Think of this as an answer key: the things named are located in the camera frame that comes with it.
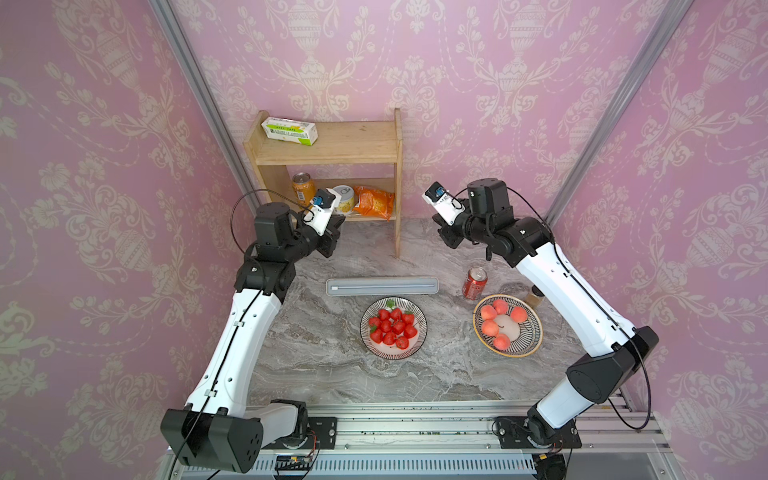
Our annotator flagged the cream plastic wrap dispenser box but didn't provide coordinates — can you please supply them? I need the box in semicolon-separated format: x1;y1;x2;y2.
326;276;439;297

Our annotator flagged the patterned plate of strawberries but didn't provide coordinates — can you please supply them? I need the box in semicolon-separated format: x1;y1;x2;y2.
360;297;428;360

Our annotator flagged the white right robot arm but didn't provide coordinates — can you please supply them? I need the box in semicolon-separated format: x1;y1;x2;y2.
422;178;659;447

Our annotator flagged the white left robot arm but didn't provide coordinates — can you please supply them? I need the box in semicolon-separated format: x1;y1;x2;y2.
161;197;345;473

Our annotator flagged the striped plate of peaches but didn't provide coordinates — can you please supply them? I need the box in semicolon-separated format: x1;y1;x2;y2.
471;294;543;358

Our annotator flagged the white yellow snack cup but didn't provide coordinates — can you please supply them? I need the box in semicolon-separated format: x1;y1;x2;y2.
334;185;357;215

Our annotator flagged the red soda can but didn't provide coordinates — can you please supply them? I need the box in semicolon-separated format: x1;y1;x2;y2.
462;266;488;300

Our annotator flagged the orange drink can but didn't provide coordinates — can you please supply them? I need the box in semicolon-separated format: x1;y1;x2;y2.
292;172;317;207

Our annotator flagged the orange chip bag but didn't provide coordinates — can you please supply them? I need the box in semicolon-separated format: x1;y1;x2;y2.
353;186;395;221

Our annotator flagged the brown spice jar black lid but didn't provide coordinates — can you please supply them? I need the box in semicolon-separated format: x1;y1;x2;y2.
524;285;545;310

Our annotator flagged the wooden two-tier shelf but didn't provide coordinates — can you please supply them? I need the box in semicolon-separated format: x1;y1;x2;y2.
242;107;404;260

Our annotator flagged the white green carton box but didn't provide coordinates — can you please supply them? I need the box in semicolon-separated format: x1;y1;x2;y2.
261;117;318;146

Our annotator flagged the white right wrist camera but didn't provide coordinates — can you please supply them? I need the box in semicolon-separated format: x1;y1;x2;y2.
422;182;465;226

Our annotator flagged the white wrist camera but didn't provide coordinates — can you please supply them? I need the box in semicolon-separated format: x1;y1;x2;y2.
422;182;465;226
304;188;341;236

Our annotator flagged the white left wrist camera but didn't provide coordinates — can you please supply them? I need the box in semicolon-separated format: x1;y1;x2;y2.
304;188;341;236

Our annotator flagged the right aluminium corner post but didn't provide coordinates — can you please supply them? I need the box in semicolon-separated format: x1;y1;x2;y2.
546;0;694;226

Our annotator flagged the aluminium corner post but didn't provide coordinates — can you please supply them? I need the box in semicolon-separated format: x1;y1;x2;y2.
149;0;258;193
546;0;694;226

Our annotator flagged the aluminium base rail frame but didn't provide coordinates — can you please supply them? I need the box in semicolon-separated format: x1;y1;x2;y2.
155;398;685;480

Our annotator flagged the left aluminium corner post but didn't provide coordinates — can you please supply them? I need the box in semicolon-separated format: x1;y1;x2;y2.
149;0;258;193

